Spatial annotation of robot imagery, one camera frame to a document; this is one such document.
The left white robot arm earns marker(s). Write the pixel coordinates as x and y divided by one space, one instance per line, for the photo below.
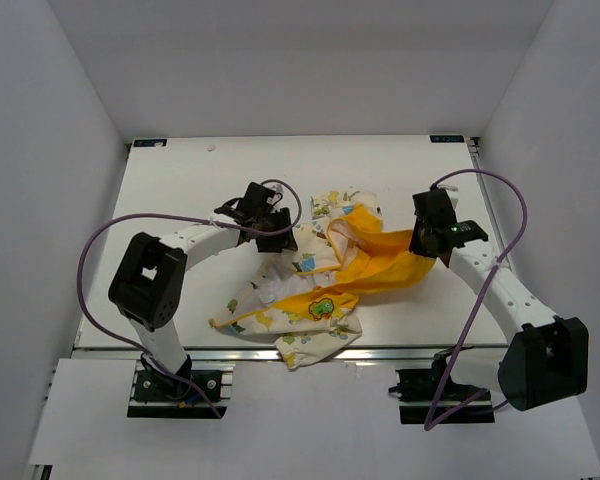
147 286

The yellow patterned child jacket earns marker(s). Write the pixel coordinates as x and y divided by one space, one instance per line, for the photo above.
306 298

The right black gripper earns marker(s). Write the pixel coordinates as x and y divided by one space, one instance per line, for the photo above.
415 246

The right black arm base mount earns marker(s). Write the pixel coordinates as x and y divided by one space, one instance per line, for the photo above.
416 388

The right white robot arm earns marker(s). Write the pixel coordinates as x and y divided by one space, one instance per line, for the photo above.
546 359

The right blue table label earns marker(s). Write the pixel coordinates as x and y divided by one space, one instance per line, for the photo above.
443 139

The aluminium table front rail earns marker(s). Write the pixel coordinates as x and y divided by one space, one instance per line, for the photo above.
268 354

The blue table label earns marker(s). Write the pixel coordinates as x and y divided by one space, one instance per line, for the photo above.
443 139
149 143

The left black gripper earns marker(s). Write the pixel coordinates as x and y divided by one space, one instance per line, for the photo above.
274 244

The aluminium table rail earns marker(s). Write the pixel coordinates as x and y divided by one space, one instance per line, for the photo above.
268 354
485 182

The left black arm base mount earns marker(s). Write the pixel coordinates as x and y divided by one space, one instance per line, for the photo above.
152 397

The left blue table label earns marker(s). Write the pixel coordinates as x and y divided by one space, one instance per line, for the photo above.
149 143

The aluminium table right rail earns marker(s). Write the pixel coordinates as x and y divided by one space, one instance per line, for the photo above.
485 182

